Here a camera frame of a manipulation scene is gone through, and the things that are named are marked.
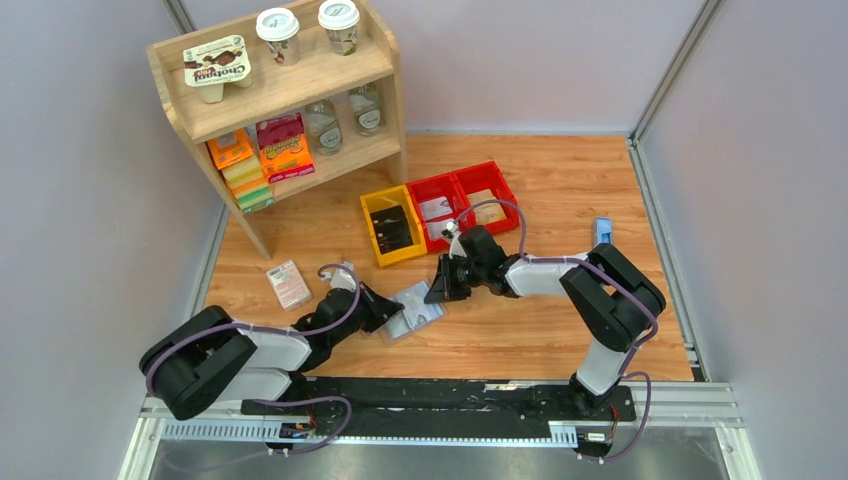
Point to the yellow green sponge stack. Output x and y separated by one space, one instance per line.
248 185

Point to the paper coffee cup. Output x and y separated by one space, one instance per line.
340 19
278 27

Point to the red bin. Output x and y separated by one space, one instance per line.
484 185
428 188

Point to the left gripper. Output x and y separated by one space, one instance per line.
380 308

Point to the pink card pack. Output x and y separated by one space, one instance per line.
289 285

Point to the glass jar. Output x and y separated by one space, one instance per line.
323 127
365 102

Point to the yellow bin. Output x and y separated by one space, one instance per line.
383 199

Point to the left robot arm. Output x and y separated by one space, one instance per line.
213 358

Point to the paper coffee cup right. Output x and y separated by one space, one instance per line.
340 19

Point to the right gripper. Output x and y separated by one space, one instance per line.
444 289

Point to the blue flat box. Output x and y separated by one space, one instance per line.
602 231

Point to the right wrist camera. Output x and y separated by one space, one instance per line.
451 234

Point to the glass jar right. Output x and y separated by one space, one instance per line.
365 102

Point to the orange pink snack box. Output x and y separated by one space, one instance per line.
283 148

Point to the Chobani yogurt pack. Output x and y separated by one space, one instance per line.
209 67

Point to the glass jar left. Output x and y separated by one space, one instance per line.
323 127

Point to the tan cards in bin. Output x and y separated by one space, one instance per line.
487 213

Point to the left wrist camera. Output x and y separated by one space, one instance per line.
342 278

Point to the wooden shelf unit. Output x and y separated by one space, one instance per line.
277 90

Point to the red bin right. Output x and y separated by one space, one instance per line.
484 185

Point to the white cards in bin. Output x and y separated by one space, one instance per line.
435 213

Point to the black cards in bin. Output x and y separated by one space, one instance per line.
391 229

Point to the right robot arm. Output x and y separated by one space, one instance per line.
618 304

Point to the beige leather card holder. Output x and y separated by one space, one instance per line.
414 315

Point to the red bin middle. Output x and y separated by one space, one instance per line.
428 188

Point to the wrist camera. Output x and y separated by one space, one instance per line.
342 278
451 234

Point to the paper coffee cup left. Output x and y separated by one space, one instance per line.
278 27

